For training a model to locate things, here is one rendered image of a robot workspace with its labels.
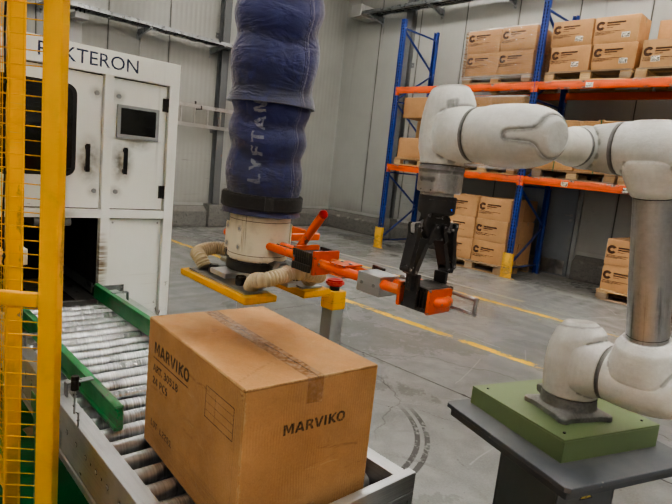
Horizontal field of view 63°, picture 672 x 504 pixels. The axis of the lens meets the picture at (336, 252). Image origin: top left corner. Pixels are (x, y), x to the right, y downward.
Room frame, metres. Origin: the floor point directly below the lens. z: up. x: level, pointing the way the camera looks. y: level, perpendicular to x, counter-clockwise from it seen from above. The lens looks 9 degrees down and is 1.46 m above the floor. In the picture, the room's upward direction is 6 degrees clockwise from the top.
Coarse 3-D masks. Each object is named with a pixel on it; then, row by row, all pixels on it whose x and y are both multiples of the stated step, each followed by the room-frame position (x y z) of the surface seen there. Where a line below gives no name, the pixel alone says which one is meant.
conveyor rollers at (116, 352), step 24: (72, 312) 2.81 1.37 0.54; (96, 312) 2.88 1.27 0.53; (72, 336) 2.46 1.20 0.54; (96, 336) 2.47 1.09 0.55; (120, 336) 2.53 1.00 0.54; (144, 336) 2.54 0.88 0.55; (96, 360) 2.20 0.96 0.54; (120, 360) 2.26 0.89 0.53; (144, 360) 2.25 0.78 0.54; (120, 384) 2.00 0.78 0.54; (144, 384) 2.00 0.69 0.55; (144, 408) 1.80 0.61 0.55; (120, 432) 1.64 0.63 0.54; (144, 456) 1.51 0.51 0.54; (144, 480) 1.41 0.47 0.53; (168, 480) 1.39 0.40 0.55
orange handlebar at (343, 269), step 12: (300, 228) 1.80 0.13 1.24; (276, 252) 1.42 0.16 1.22; (288, 252) 1.38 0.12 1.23; (324, 264) 1.28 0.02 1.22; (336, 264) 1.25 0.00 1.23; (348, 264) 1.26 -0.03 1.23; (360, 264) 1.27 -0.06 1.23; (336, 276) 1.24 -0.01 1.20; (348, 276) 1.22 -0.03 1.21; (384, 288) 1.14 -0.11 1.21; (396, 288) 1.11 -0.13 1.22; (444, 300) 1.05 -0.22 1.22
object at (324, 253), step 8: (296, 248) 1.33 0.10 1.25; (304, 248) 1.36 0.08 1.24; (312, 248) 1.38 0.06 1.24; (320, 248) 1.40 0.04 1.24; (328, 248) 1.38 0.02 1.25; (296, 256) 1.34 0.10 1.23; (304, 256) 1.30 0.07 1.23; (312, 256) 1.30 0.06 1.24; (320, 256) 1.30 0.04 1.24; (328, 256) 1.32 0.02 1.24; (336, 256) 1.34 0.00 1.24; (296, 264) 1.32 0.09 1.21; (304, 264) 1.31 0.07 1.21; (312, 264) 1.29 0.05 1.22; (312, 272) 1.29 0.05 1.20; (320, 272) 1.31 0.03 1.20; (328, 272) 1.32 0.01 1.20
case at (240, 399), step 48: (192, 336) 1.46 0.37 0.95; (240, 336) 1.50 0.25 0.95; (288, 336) 1.55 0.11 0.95; (192, 384) 1.35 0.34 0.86; (240, 384) 1.17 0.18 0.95; (288, 384) 1.21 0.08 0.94; (336, 384) 1.30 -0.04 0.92; (144, 432) 1.60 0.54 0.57; (192, 432) 1.34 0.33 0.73; (240, 432) 1.15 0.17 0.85; (288, 432) 1.22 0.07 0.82; (336, 432) 1.31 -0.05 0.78; (192, 480) 1.32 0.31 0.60; (240, 480) 1.14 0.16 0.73; (288, 480) 1.23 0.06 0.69; (336, 480) 1.33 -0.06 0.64
